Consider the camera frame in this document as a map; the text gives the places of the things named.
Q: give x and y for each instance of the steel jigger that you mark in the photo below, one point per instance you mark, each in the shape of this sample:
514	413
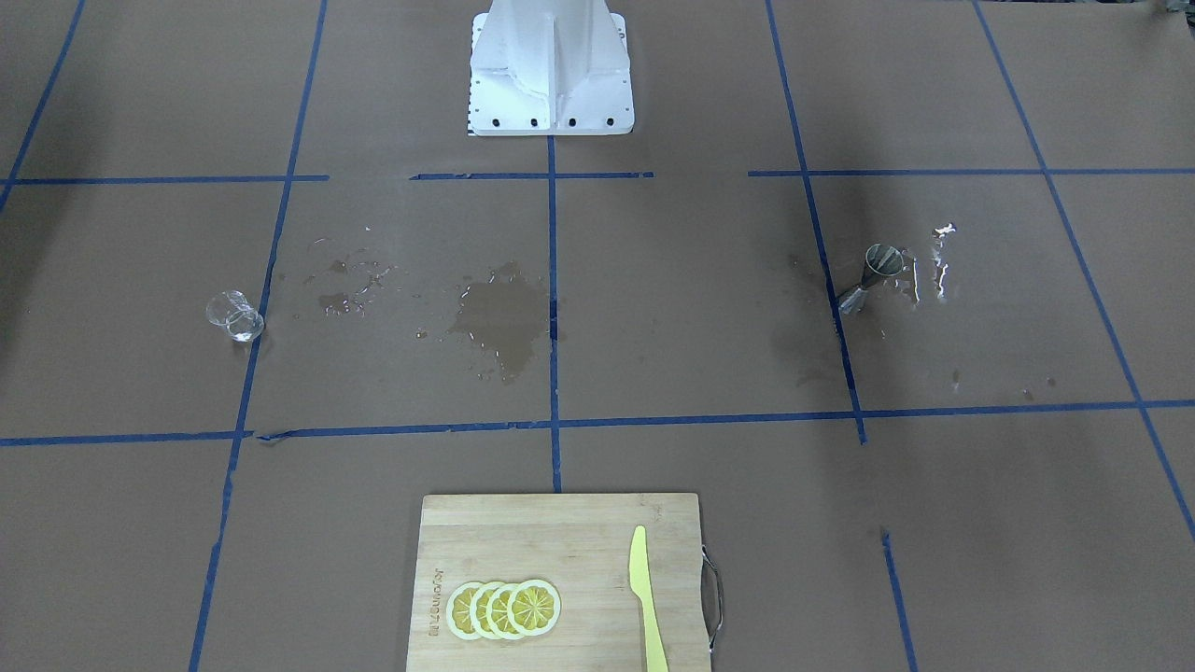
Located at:
881	262

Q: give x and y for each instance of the clear glass measuring cup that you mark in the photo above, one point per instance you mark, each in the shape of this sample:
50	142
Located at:
231	312

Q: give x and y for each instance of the bamboo cutting board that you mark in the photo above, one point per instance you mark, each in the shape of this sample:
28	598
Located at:
580	543

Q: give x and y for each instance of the yellow plastic knife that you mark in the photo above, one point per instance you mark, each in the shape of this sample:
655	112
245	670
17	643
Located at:
640	577

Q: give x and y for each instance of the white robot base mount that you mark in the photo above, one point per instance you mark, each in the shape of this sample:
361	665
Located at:
541	68

